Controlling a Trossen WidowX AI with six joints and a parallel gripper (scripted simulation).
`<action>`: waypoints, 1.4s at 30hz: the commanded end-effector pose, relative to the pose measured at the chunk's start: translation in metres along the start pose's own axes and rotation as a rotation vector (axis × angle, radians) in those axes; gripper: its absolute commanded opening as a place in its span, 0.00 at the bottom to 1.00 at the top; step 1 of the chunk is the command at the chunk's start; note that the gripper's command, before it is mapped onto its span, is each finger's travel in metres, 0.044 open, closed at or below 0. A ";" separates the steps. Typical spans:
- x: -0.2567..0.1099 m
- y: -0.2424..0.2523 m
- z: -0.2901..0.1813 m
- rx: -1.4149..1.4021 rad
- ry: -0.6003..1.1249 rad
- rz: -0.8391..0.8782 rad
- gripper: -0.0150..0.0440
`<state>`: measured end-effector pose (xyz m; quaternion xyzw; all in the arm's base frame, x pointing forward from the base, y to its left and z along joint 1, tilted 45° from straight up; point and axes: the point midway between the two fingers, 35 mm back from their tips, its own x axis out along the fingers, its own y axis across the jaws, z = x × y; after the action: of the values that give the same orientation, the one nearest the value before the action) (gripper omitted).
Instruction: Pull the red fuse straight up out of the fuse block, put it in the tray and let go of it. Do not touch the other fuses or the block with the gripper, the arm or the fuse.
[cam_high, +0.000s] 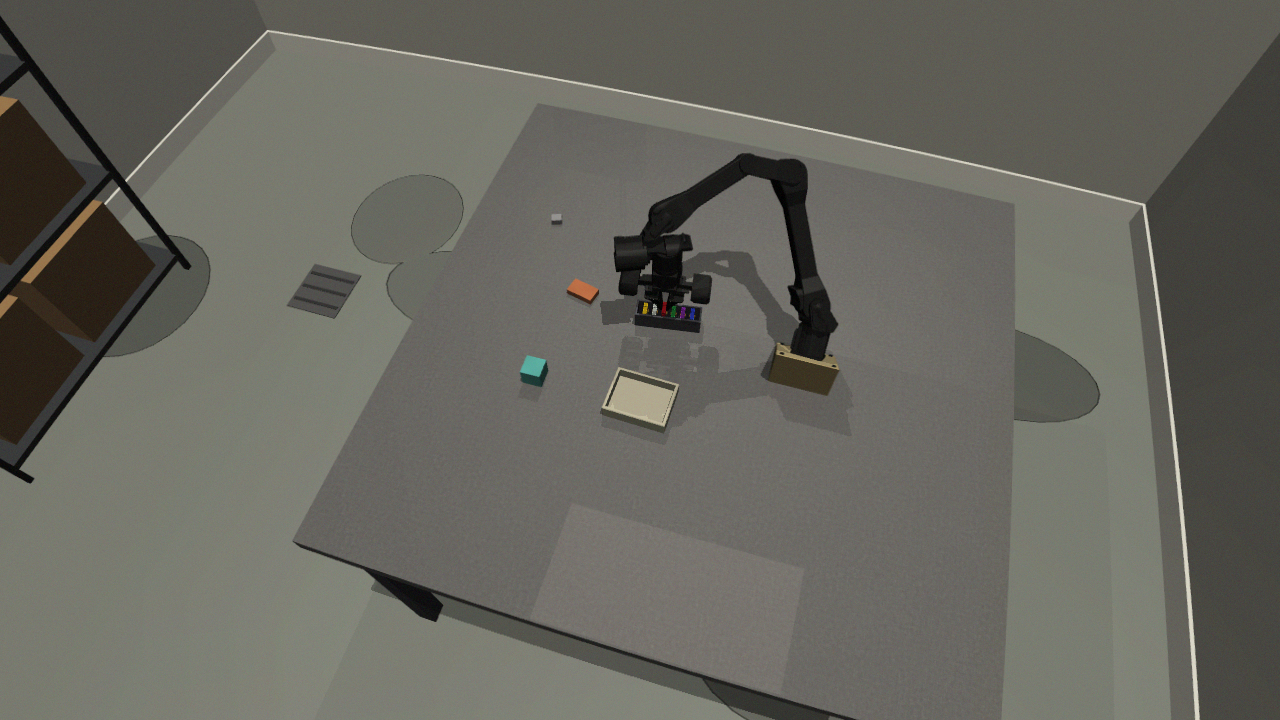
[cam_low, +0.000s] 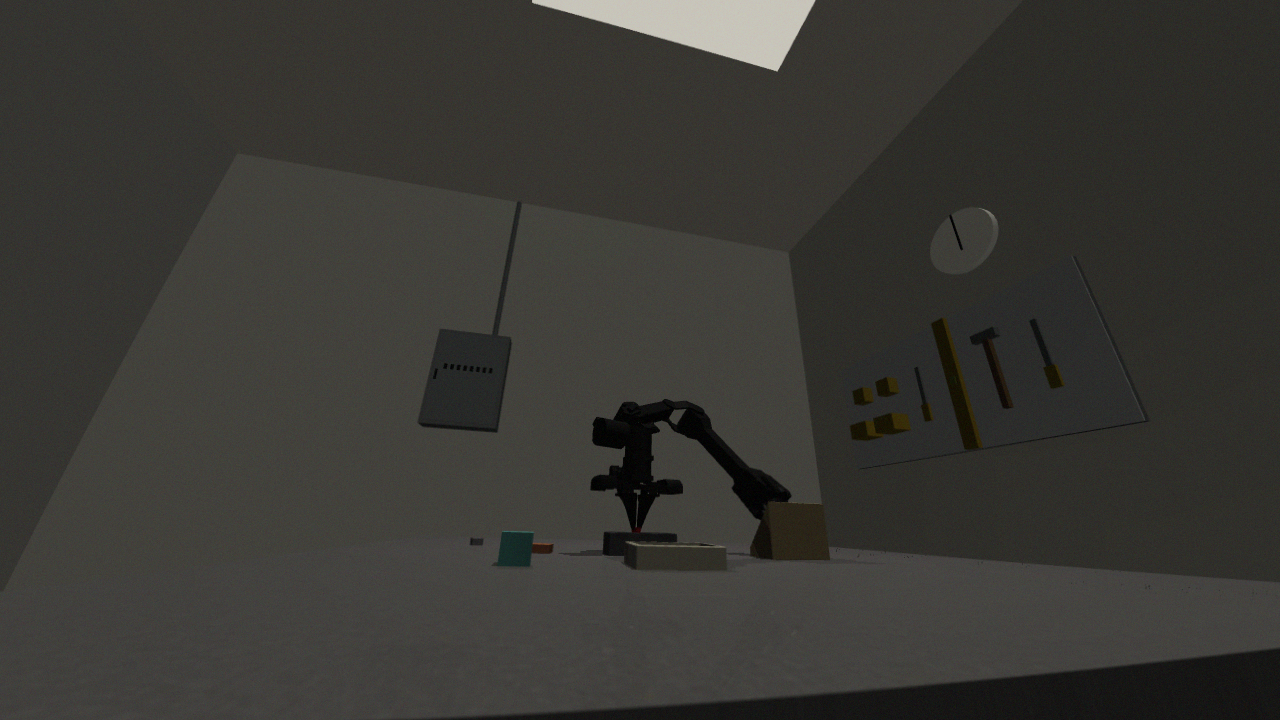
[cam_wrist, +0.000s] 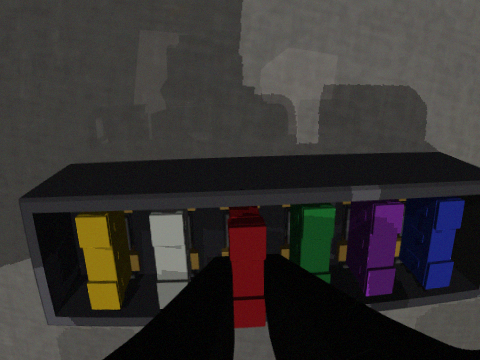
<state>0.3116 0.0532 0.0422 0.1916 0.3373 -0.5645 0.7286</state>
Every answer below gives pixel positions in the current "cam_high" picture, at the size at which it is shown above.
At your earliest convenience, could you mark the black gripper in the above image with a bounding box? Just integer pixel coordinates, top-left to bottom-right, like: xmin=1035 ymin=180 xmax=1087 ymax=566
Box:
xmin=618 ymin=263 xmax=712 ymax=311

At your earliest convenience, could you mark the teal rectangular block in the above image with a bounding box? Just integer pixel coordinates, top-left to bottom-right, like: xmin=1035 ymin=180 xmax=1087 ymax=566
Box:
xmin=520 ymin=355 xmax=548 ymax=387

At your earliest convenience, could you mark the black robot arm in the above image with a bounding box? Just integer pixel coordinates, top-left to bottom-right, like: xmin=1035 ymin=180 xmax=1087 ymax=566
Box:
xmin=614 ymin=152 xmax=838 ymax=361

